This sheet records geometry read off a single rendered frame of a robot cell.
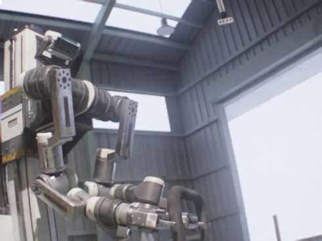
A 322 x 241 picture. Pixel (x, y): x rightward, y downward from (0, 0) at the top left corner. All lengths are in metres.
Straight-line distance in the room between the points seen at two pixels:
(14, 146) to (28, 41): 0.54
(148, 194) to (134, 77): 9.42
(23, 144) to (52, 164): 0.24
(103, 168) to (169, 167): 8.72
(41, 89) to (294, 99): 9.58
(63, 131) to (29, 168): 0.35
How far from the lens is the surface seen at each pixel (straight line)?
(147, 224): 1.18
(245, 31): 9.84
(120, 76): 10.74
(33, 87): 1.54
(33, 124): 1.76
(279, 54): 8.53
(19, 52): 2.01
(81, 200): 1.45
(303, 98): 10.56
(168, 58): 11.36
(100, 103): 1.74
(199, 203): 1.50
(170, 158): 10.61
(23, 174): 1.78
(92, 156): 8.95
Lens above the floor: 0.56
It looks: 18 degrees up
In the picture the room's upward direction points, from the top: 9 degrees counter-clockwise
